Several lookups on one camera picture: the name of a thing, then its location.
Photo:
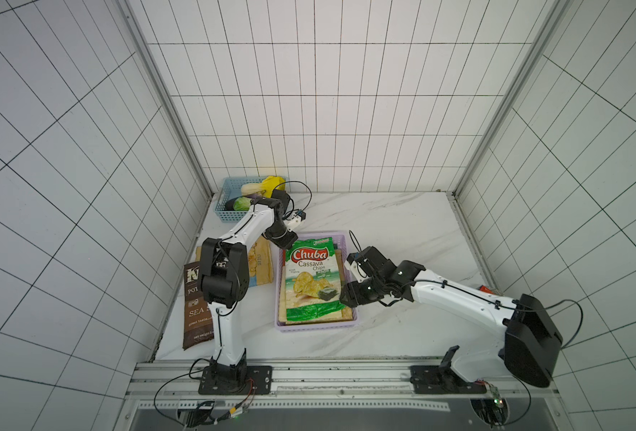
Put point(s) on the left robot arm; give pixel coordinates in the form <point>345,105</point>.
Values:
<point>223,303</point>

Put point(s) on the yellow lettuce toy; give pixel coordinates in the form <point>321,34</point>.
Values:
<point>271,183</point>

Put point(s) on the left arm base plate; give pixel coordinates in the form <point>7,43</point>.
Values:
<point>217,379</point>

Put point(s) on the brown Kettle sea salt bag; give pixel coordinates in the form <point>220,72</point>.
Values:
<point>198,324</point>

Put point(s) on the purple plastic basket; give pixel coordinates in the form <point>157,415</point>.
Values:
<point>339,238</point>

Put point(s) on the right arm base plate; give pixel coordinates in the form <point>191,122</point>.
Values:
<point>438,380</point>

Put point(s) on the purple eggplant toy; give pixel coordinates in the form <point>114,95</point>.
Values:
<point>230,205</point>

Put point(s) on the small red snack packet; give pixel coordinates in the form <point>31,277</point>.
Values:
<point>486,290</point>

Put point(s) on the blue plastic basket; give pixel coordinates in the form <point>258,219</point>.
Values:
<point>239,193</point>

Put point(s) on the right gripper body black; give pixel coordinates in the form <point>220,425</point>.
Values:
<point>361,290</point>

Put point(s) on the green Chuba cassava chips bag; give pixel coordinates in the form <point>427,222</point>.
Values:
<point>312,249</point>

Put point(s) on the beige red cassava chips bag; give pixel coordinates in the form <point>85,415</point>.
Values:
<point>310,292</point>

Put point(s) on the blue salt chips bag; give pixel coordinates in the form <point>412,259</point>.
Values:
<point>258,264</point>

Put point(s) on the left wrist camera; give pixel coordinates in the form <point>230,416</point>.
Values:
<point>295,219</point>

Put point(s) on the aluminium rail frame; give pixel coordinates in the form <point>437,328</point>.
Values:
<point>332,394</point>

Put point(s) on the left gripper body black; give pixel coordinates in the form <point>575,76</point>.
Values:
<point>278,233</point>

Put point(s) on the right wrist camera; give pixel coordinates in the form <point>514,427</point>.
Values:
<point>370,263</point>

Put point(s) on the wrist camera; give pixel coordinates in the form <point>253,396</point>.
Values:
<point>295,219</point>
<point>370,263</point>

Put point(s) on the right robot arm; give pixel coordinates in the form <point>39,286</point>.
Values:
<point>516,337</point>

